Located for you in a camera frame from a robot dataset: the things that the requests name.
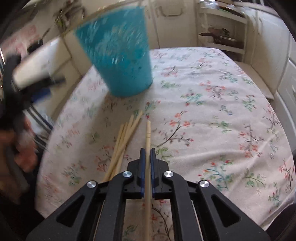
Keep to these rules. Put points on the white base cabinet with drawers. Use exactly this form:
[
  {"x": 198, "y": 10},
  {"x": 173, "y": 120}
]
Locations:
[{"x": 277, "y": 58}]

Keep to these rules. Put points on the metal pot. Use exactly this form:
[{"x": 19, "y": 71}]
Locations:
[{"x": 226, "y": 40}]

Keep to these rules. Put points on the white trolley cart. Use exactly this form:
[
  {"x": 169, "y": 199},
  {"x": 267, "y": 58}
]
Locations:
[{"x": 231, "y": 49}]

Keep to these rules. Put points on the blue perforated plastic basket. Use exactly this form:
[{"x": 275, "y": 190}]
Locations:
[{"x": 115, "y": 58}]

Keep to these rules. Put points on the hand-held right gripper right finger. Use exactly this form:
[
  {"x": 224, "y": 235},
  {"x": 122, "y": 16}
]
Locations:
[{"x": 153, "y": 171}]

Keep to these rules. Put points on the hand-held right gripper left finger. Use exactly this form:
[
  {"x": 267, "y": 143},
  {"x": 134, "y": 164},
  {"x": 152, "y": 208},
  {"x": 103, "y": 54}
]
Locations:
[{"x": 142, "y": 171}]

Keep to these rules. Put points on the wall utensil rack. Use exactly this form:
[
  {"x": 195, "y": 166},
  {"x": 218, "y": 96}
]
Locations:
[{"x": 67, "y": 14}]

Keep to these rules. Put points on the white base cabinet with doors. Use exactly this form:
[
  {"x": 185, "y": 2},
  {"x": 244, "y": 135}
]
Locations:
[{"x": 175, "y": 30}]

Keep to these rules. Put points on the table with floral cloth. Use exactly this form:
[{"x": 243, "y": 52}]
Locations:
[{"x": 208, "y": 115}]

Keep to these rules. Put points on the blue striped cloth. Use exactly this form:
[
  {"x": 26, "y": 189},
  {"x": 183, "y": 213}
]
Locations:
[{"x": 40, "y": 125}]

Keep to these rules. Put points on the person's left hand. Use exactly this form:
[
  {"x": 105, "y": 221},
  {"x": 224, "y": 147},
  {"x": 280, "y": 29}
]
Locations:
[{"x": 25, "y": 157}]

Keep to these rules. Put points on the slender bamboo chopstick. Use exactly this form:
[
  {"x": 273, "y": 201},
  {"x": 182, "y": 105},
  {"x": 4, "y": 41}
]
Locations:
[{"x": 148, "y": 136}]

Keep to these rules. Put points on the row of wooden chopsticks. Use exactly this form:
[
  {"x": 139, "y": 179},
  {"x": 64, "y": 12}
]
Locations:
[{"x": 123, "y": 139}]

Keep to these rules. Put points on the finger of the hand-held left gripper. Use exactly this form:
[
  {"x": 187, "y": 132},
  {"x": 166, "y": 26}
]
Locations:
[{"x": 42, "y": 95}]

